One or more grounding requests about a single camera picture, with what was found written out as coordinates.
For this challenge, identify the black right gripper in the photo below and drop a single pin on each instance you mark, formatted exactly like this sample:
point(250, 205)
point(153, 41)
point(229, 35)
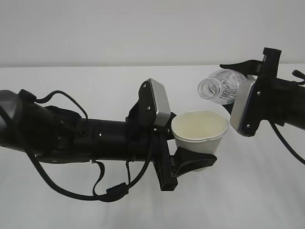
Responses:
point(279, 101)

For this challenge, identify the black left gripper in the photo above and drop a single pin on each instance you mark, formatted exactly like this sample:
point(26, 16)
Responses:
point(117, 140)

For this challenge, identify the clear plastic water bottle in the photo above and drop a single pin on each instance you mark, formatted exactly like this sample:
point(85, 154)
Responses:
point(221, 86)

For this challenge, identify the white paper cup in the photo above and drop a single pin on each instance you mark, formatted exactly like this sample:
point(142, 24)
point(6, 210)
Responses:
point(199, 131)

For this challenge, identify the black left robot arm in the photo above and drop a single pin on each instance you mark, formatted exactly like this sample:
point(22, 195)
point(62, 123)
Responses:
point(48, 134)

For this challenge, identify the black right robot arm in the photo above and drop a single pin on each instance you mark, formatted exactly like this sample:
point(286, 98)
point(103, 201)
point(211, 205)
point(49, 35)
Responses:
point(266, 97)

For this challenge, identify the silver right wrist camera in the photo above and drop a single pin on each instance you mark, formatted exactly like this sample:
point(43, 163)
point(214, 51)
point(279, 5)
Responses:
point(245, 117)

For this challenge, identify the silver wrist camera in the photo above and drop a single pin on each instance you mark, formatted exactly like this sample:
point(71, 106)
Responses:
point(245, 117)
point(154, 108)

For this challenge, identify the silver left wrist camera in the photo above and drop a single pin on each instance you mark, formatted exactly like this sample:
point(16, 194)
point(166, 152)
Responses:
point(154, 108)

